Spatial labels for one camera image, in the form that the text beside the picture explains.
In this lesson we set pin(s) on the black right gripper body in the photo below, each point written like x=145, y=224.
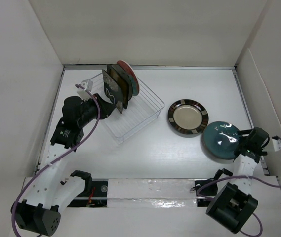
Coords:
x=260, y=152

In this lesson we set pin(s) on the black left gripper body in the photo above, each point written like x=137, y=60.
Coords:
x=103, y=114

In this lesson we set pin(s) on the black square floral plate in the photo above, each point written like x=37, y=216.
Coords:
x=113, y=91

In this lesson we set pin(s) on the teal glazed round plate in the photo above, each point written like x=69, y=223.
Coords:
x=221, y=139

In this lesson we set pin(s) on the red and teal floral plate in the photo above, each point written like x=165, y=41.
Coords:
x=134, y=80

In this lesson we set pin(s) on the clear wire dish rack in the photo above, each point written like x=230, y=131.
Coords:
x=141, y=111

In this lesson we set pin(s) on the amber square plate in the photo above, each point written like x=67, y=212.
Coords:
x=121, y=82

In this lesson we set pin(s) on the cream plate with tree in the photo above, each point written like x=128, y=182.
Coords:
x=125, y=76

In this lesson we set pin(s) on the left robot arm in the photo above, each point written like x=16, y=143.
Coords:
x=39, y=206

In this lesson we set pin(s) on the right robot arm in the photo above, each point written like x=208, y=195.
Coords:
x=234, y=204

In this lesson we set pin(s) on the brown striped rim round plate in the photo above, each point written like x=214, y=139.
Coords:
x=188, y=117

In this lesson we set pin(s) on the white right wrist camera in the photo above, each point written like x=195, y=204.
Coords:
x=274, y=145

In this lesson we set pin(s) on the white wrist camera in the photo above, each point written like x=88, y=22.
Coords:
x=85, y=85
x=274, y=145

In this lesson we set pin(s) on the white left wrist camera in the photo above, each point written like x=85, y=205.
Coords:
x=85, y=85

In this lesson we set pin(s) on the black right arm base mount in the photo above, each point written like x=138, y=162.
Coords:
x=210, y=191

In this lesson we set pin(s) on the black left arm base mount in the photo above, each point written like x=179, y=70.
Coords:
x=96, y=197

